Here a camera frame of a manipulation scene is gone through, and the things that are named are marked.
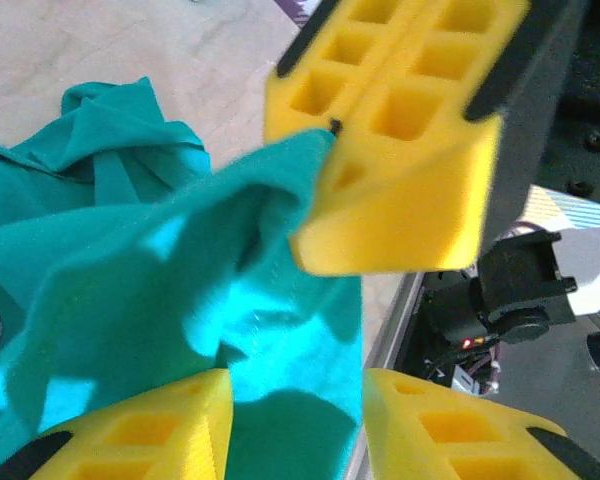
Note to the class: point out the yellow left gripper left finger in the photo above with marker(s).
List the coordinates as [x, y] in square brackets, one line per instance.
[145, 440]

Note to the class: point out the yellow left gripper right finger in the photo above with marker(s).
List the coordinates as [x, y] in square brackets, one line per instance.
[430, 450]

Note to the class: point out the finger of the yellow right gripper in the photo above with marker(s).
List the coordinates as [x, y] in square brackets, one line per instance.
[410, 220]
[330, 70]

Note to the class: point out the teal t-shirt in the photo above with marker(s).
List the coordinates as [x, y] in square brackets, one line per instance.
[130, 275]

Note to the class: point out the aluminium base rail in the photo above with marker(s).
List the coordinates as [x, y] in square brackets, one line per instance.
[390, 350]

